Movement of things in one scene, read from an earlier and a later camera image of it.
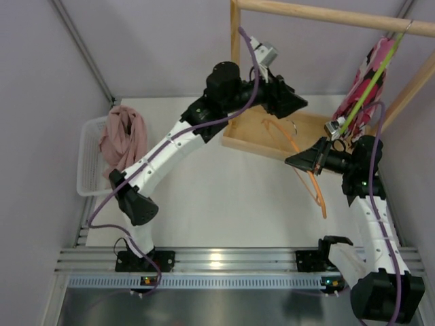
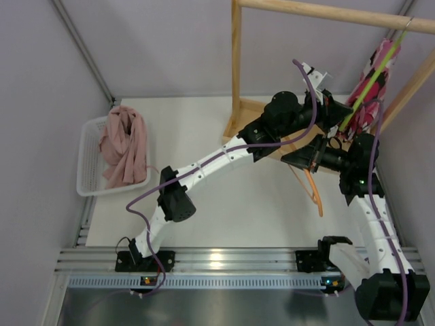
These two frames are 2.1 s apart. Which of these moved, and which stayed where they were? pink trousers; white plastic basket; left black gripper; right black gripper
Moved: left black gripper
Stayed: white plastic basket; pink trousers; right black gripper
